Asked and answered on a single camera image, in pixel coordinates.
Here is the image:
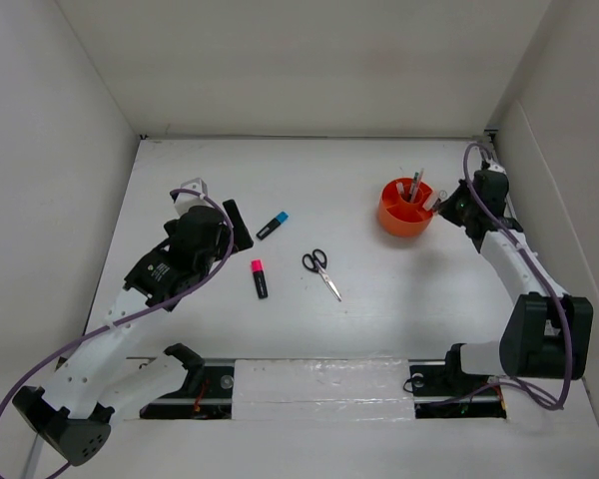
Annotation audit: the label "pink capped black highlighter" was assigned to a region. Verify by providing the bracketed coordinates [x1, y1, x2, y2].
[251, 259, 269, 299]

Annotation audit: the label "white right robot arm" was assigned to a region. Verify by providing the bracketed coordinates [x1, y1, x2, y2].
[439, 169, 593, 393]

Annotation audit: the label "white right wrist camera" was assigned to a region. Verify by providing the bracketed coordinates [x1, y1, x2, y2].
[481, 160, 506, 175]

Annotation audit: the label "black handled scissors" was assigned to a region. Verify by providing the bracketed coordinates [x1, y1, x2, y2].
[301, 248, 342, 301]

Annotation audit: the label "blue capped black highlighter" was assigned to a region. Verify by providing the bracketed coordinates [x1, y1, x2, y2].
[256, 212, 289, 240]

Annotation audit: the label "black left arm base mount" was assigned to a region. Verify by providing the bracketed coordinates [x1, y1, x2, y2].
[139, 343, 236, 420]

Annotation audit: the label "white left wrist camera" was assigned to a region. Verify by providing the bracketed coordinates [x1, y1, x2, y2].
[170, 177, 208, 216]

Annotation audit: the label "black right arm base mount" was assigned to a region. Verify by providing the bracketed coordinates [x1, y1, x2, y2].
[402, 344, 507, 419]

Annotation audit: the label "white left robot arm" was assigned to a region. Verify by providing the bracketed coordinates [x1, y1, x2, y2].
[12, 193, 254, 467]

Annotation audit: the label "black gel pen clear cap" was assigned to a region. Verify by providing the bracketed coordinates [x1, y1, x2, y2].
[408, 172, 419, 203]

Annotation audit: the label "green ended ink pen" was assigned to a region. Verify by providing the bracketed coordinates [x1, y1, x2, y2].
[409, 169, 424, 203]

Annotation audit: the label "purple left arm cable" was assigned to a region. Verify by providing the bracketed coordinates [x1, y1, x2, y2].
[0, 188, 236, 479]

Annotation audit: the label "orange round desk organizer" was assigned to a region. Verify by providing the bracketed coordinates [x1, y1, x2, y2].
[376, 178, 433, 238]

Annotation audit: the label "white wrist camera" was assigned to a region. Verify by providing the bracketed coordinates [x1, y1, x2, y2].
[481, 160, 506, 175]
[170, 177, 208, 216]

